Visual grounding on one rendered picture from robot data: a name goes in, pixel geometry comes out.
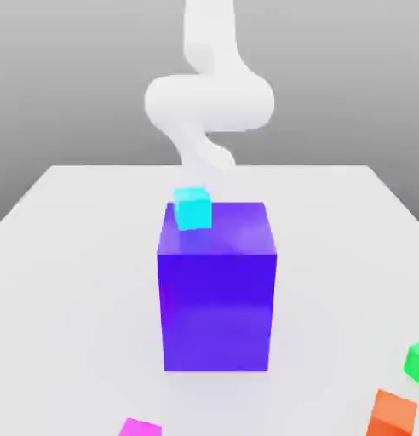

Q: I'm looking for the small orange cube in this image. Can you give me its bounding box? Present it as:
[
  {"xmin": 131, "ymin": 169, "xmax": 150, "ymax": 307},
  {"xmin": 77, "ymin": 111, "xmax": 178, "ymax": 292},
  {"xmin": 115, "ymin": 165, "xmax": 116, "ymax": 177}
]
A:
[{"xmin": 365, "ymin": 388, "xmax": 419, "ymax": 436}]

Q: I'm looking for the small magenta cube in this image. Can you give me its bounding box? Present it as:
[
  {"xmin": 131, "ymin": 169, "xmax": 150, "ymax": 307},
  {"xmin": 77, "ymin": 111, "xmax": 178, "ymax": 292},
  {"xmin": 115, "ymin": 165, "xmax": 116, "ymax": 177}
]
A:
[{"xmin": 118, "ymin": 416, "xmax": 163, "ymax": 436}]

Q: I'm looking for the small cyan cube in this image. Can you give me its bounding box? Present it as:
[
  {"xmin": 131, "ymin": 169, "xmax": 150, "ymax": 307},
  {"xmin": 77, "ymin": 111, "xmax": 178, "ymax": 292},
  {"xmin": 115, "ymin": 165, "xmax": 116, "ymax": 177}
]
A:
[{"xmin": 172, "ymin": 186, "xmax": 213, "ymax": 232}]

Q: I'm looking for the large purple box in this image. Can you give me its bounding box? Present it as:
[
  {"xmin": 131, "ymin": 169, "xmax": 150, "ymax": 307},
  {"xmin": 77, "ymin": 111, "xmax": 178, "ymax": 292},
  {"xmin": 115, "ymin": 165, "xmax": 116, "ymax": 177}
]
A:
[{"xmin": 156, "ymin": 201, "xmax": 278, "ymax": 373}]

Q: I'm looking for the small green cube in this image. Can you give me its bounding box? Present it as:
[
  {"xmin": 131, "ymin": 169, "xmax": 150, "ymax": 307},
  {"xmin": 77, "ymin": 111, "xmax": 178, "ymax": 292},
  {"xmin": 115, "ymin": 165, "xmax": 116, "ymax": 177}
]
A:
[{"xmin": 403, "ymin": 339, "xmax": 419, "ymax": 390}]

